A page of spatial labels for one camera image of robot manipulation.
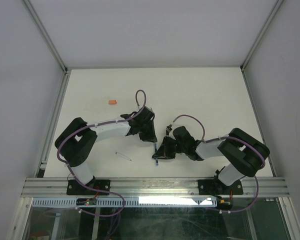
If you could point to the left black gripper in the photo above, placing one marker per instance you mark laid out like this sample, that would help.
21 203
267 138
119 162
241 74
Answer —
151 137

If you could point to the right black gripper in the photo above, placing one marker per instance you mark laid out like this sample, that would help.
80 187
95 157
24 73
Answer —
163 152

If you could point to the dark blue barrel pen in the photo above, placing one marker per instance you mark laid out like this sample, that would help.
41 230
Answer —
155 154

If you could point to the white blue end pen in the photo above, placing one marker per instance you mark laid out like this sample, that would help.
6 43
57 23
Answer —
123 156

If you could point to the orange pen cap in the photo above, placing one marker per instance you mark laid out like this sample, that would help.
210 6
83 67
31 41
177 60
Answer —
112 102

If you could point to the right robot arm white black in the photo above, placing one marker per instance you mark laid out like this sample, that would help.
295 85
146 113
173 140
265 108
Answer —
246 155

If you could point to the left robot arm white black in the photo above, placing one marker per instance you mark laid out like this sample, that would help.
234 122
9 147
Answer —
76 142

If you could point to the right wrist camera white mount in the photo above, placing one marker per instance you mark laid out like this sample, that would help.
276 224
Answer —
170 126

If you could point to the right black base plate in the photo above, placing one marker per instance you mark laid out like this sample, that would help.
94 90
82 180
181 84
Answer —
207 187

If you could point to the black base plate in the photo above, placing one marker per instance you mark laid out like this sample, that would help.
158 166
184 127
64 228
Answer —
75 189
207 187

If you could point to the white slotted cable duct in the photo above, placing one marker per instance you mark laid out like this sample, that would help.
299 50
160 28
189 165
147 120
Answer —
130 202

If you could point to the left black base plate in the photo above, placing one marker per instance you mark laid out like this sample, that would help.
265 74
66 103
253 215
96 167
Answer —
75 189

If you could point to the aluminium mounting rail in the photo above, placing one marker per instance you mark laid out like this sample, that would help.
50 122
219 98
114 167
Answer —
263 187

